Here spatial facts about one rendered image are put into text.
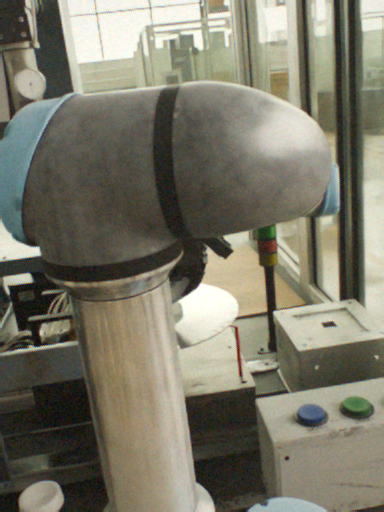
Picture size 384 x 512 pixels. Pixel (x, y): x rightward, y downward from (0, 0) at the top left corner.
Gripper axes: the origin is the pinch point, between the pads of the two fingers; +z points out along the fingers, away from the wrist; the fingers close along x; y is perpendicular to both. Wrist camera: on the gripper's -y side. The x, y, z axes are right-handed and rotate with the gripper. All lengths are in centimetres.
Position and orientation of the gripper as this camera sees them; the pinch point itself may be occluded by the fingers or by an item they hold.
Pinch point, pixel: (171, 298)
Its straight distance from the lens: 108.2
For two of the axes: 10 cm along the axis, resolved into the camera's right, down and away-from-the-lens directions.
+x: 5.2, 6.5, -5.6
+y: -7.8, 0.9, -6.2
